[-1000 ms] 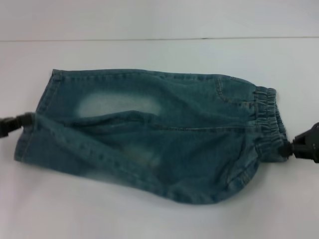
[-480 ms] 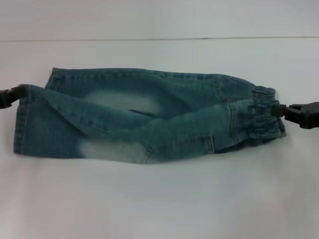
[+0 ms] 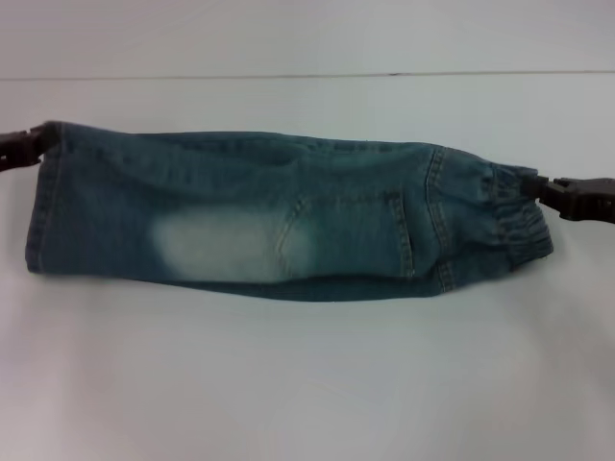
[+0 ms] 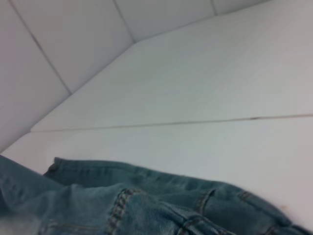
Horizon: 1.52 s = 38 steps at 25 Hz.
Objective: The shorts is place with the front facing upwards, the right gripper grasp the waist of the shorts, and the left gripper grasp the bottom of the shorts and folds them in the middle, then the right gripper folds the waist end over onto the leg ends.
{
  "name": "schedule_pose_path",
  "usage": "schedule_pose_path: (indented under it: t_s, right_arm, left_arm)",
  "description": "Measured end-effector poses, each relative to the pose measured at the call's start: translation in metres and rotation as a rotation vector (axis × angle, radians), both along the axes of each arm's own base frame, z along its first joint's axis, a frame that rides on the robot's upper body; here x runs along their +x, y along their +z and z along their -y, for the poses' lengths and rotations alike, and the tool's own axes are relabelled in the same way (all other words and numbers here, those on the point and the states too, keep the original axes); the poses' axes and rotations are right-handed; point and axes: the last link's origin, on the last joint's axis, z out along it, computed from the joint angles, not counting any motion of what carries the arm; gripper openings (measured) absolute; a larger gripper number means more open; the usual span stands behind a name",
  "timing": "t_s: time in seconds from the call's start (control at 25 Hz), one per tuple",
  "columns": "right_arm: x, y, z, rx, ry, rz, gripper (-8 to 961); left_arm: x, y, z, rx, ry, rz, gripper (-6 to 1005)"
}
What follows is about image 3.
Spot blue denim shorts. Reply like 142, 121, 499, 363
26, 120, 557, 306

